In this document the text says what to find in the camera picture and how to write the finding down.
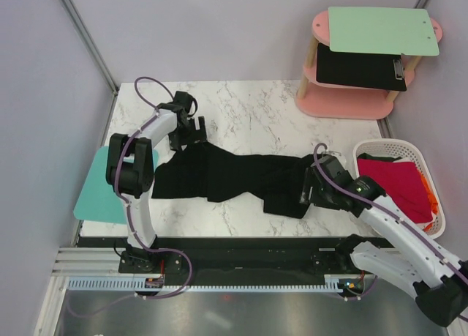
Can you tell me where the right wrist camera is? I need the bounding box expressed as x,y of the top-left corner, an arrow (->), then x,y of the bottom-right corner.
318,151 -> 347,179

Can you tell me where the white slotted cable duct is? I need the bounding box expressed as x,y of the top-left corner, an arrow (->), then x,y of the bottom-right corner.
67,277 -> 343,293

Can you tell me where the dark green garment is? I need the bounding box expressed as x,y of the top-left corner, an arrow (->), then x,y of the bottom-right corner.
357,153 -> 402,163

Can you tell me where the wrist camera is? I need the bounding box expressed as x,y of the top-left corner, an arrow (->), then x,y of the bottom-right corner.
173,91 -> 198,116
318,151 -> 347,179

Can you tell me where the black t shirt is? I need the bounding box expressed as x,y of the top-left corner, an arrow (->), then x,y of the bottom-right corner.
151,142 -> 314,219

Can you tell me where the white plastic laundry basket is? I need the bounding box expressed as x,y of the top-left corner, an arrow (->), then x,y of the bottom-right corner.
354,138 -> 446,239

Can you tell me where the teal cutting mat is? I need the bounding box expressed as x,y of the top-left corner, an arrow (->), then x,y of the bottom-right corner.
72,146 -> 160,225

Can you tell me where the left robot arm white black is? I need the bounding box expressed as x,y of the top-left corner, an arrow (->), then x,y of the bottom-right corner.
105,98 -> 207,272

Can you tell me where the black clipboard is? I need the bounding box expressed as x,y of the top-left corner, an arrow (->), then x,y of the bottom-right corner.
316,43 -> 407,92

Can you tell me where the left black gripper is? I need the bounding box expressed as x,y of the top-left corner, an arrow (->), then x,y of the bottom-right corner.
168,117 -> 207,154

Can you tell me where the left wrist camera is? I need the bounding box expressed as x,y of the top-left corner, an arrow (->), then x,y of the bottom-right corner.
173,91 -> 198,116

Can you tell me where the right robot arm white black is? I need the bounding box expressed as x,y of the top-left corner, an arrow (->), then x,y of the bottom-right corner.
301,165 -> 467,327

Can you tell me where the orange garment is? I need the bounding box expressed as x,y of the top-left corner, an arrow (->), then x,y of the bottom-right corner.
420,172 -> 439,232

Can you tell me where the magenta t shirt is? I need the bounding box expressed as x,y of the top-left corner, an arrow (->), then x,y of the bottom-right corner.
357,159 -> 433,225

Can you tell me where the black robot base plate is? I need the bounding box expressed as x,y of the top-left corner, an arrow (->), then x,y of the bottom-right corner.
118,235 -> 364,285

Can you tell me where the green clipboard board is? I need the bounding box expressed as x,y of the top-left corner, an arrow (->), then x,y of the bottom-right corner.
328,7 -> 439,56

